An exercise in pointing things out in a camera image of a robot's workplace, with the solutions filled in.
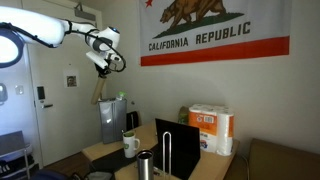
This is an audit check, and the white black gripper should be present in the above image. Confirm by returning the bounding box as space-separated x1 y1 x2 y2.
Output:
86 51 122 78

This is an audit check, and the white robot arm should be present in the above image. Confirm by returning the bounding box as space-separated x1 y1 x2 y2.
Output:
0 6 126 78

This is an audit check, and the gray bin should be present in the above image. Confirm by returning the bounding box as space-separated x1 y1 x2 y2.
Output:
98 98 127 144

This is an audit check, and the paper towel pack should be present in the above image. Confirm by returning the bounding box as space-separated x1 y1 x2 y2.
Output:
188 104 234 156

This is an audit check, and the white door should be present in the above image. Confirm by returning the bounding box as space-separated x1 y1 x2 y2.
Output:
21 0 104 168

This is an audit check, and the California Republic flag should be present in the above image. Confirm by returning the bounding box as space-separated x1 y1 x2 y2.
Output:
138 0 292 66

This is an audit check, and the white green mug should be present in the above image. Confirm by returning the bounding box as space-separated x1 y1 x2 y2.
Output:
123 131 140 158

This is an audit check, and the steel tumbler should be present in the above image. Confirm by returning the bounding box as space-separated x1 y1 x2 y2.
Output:
137 150 154 180

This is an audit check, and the black laptop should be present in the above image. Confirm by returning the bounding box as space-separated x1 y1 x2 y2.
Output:
152 119 201 180

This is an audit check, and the beige cushioned seat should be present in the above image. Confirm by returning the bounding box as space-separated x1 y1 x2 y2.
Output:
229 138 320 180

